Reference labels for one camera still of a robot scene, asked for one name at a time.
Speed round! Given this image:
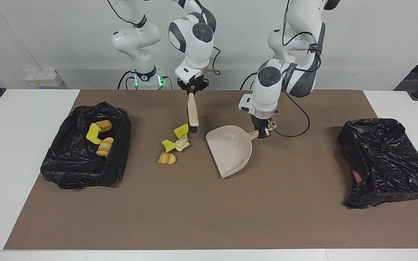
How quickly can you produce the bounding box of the pale bread chunk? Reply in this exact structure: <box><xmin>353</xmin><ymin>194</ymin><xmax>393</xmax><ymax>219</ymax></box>
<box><xmin>96</xmin><ymin>137</ymin><xmax>114</xmax><ymax>157</ymax></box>

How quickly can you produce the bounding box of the dark background panel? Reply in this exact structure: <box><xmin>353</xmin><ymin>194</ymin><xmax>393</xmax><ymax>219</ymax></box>
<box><xmin>394</xmin><ymin>40</ymin><xmax>418</xmax><ymax>122</ymax></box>

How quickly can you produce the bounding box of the beige plastic dustpan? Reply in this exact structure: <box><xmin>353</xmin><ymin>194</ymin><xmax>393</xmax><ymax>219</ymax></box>
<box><xmin>205</xmin><ymin>121</ymin><xmax>277</xmax><ymax>179</ymax></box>

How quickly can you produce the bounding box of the black plastic trash bag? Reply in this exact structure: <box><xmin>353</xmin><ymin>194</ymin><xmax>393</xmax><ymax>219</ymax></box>
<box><xmin>40</xmin><ymin>101</ymin><xmax>132</xmax><ymax>190</ymax></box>
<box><xmin>337</xmin><ymin>118</ymin><xmax>418</xmax><ymax>209</ymax></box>

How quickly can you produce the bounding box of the white wall socket box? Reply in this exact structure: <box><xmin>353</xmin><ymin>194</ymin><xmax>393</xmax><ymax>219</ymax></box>
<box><xmin>24</xmin><ymin>70</ymin><xmax>64</xmax><ymax>87</ymax></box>

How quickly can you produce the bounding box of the broad yellow sponge piece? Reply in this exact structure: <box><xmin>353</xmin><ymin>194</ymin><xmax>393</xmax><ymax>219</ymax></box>
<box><xmin>174</xmin><ymin>124</ymin><xmax>190</xmax><ymax>139</ymax></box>

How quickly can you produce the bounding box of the beige brush with black bristles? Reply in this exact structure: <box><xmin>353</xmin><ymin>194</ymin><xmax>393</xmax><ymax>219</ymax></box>
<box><xmin>187</xmin><ymin>92</ymin><xmax>199</xmax><ymax>133</ymax></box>

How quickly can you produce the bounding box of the yellow and green sponge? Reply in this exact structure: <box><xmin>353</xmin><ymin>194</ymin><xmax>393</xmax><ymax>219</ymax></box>
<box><xmin>86</xmin><ymin>123</ymin><xmax>102</xmax><ymax>145</ymax></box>

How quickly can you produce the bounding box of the orange croissant piece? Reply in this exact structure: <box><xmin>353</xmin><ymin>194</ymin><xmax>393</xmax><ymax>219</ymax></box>
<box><xmin>157</xmin><ymin>152</ymin><xmax>177</xmax><ymax>165</ymax></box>

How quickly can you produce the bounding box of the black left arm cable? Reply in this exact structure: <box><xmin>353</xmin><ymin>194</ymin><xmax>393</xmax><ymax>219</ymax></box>
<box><xmin>267</xmin><ymin>0</ymin><xmax>322</xmax><ymax>138</ymax></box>

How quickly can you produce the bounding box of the black base cable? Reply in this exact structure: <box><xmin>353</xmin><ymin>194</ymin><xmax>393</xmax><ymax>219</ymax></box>
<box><xmin>118</xmin><ymin>70</ymin><xmax>137</xmax><ymax>90</ymax></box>
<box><xmin>240</xmin><ymin>71</ymin><xmax>258</xmax><ymax>90</ymax></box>

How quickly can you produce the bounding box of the brown table mat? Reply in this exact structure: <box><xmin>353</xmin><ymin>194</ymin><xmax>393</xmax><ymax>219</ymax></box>
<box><xmin>4</xmin><ymin>90</ymin><xmax>418</xmax><ymax>250</ymax></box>

